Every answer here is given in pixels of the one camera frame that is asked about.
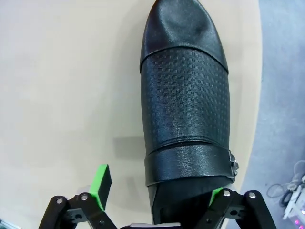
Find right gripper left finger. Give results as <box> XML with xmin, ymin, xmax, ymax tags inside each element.
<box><xmin>40</xmin><ymin>164</ymin><xmax>117</xmax><ymax>229</ymax></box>

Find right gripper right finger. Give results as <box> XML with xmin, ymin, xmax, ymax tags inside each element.
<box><xmin>201</xmin><ymin>187</ymin><xmax>278</xmax><ymax>229</ymax></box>

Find black leather buckle shoe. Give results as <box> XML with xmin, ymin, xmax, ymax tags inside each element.
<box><xmin>139</xmin><ymin>0</ymin><xmax>239</xmax><ymax>229</ymax></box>

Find white device with pink lights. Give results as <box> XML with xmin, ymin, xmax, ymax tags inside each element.
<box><xmin>283</xmin><ymin>188</ymin><xmax>305</xmax><ymax>229</ymax></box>

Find grey cable tangle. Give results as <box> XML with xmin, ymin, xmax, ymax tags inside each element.
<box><xmin>266</xmin><ymin>182</ymin><xmax>295</xmax><ymax>207</ymax></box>

